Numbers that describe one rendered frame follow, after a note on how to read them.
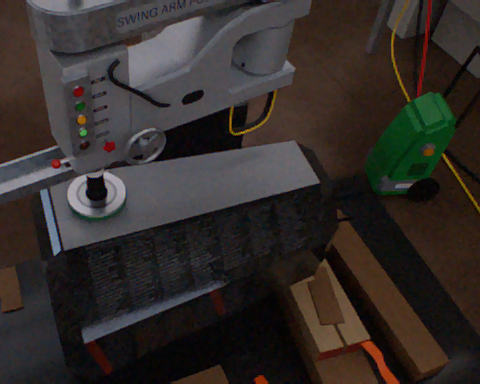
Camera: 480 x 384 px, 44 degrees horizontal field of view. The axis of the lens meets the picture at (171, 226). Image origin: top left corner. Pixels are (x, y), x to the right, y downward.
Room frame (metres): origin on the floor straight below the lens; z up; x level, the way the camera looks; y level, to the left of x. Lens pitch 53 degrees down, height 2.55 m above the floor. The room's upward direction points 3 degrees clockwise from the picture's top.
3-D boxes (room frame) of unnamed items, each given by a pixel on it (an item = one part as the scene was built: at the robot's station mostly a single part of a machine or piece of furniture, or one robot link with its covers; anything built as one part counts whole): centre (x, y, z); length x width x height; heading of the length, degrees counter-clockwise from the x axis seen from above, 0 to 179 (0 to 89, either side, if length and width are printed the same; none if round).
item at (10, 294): (1.48, 0.79, 0.02); 0.25 x 0.10 x 0.01; 21
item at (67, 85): (1.25, 0.28, 1.41); 0.08 x 0.03 x 0.28; 122
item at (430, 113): (2.38, -1.32, 0.43); 0.35 x 0.35 x 0.87; 7
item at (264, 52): (1.73, -0.28, 1.38); 0.19 x 0.19 x 0.20
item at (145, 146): (1.35, 0.12, 1.23); 0.15 x 0.10 x 0.15; 122
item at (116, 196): (1.38, 0.28, 0.91); 0.21 x 0.21 x 0.01
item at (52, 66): (1.43, 0.21, 1.36); 0.36 x 0.22 x 0.45; 122
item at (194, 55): (1.58, -0.06, 1.34); 0.74 x 0.23 x 0.49; 122
